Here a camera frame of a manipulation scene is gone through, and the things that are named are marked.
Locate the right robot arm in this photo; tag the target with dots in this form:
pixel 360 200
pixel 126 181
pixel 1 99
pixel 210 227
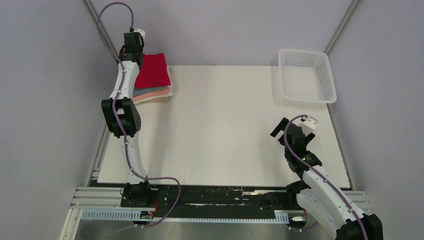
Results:
pixel 315 192

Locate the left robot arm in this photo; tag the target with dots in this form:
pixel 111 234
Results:
pixel 124 122

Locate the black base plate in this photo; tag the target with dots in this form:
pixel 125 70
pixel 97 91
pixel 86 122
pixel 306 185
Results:
pixel 207 201

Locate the red t shirt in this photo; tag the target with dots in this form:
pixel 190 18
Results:
pixel 153 72

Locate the folded teal t shirt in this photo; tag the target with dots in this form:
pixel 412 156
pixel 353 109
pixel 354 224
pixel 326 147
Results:
pixel 142 91

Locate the white plastic basket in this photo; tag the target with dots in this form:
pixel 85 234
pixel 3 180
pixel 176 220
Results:
pixel 306 78

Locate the aluminium frame rail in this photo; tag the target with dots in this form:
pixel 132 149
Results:
pixel 110 198

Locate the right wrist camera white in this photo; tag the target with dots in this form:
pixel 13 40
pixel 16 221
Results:
pixel 308 124

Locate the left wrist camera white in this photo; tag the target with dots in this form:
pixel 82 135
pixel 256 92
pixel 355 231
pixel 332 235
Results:
pixel 141 32

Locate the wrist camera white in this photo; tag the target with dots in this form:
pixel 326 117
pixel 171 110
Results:
pixel 308 124
pixel 141 32

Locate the white slotted cable duct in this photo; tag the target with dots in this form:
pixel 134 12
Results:
pixel 136 215

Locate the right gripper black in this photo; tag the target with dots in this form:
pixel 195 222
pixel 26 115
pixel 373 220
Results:
pixel 282 123

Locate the folded beige t shirt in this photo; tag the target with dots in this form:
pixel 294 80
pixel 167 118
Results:
pixel 163 99

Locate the folded pink t shirt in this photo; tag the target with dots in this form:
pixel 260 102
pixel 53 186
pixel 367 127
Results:
pixel 152 95

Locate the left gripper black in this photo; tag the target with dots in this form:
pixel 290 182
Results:
pixel 141 48

